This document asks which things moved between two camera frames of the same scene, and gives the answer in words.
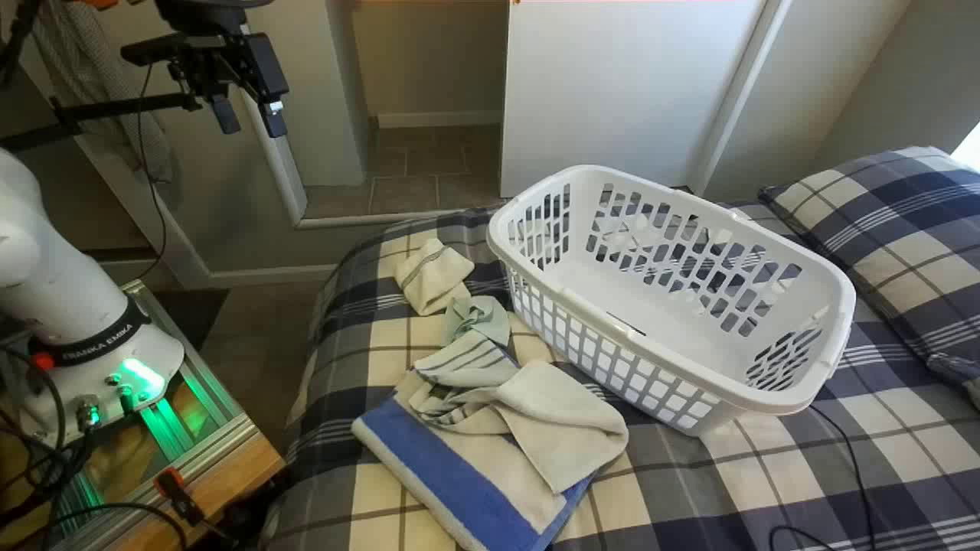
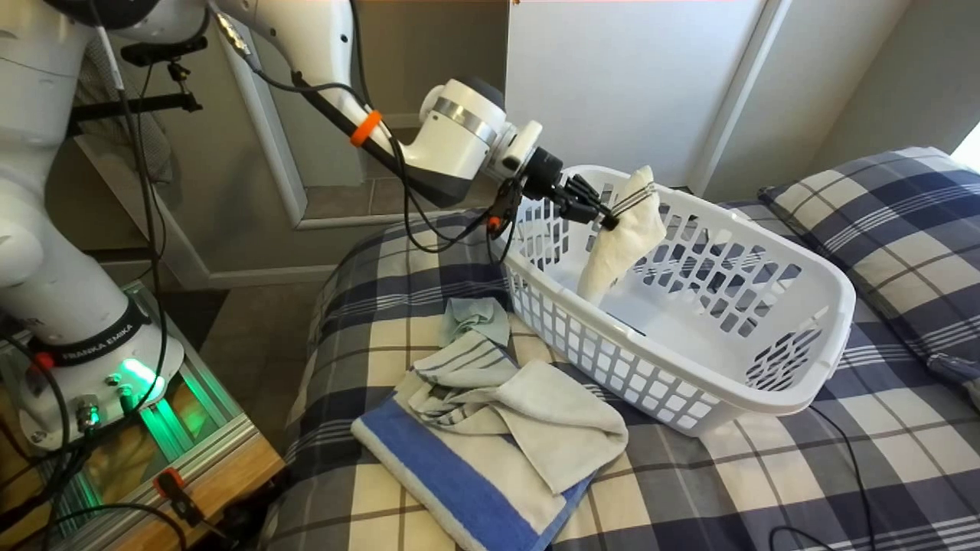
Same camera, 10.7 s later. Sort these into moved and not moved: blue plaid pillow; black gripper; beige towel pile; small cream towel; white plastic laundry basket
Moved: small cream towel; black gripper
Not moved: white plastic laundry basket; blue plaid pillow; beige towel pile
